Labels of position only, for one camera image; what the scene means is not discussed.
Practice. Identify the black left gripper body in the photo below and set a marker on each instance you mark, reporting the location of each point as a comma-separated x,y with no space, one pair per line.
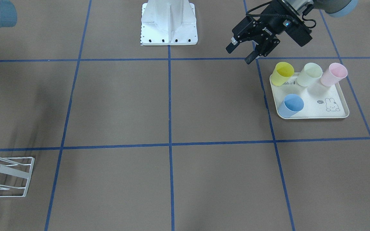
271,28

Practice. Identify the white wire cup rack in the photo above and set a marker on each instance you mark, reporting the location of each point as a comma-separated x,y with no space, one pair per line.
18,168

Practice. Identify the pink plastic cup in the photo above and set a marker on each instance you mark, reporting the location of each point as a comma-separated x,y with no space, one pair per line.
333,74

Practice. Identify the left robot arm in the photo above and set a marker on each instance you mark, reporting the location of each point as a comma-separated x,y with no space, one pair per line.
334,8

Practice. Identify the cream rabbit serving tray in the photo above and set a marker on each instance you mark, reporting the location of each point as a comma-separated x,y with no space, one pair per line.
320,102

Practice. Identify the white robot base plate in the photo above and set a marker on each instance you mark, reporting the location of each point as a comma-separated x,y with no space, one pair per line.
168,23

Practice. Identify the pale green plastic cup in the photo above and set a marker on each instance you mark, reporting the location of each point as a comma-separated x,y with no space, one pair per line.
309,74

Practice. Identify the yellow plastic cup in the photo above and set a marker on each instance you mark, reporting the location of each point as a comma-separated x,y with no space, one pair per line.
281,73

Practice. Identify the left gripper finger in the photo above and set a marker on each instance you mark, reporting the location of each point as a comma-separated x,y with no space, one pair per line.
233,45
262,50

